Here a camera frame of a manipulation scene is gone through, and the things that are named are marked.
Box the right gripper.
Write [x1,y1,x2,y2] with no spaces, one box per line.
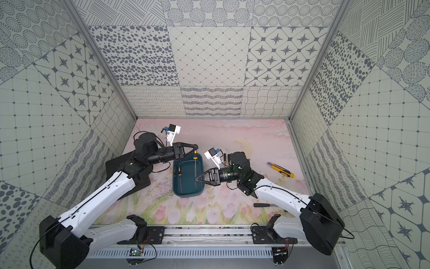
[194,167,242,187]

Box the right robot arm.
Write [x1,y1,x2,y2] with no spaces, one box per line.
[196,149,345,256]

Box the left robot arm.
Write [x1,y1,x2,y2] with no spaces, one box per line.
[37,131,198,269]

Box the teal plastic storage box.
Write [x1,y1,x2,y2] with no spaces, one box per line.
[172,154,205,198]

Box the yellow utility knife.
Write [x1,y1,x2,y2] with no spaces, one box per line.
[267,162,295,178]

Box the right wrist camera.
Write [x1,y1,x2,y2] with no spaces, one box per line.
[204,148,222,170]

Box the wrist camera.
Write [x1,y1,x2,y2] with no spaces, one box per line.
[204,148,222,170]
[161,124,181,146]

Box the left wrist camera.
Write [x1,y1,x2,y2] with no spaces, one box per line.
[161,124,181,146]

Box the claw hammer black handle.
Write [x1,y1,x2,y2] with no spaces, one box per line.
[253,203,277,208]

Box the aluminium mounting rail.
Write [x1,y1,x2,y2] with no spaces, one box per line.
[68,224,347,248]

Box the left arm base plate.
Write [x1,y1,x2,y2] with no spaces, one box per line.
[117,226,165,245]

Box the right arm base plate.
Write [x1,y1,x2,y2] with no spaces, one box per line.
[250,225,298,244]

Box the white cable duct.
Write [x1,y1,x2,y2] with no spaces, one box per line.
[88,247,272,259]

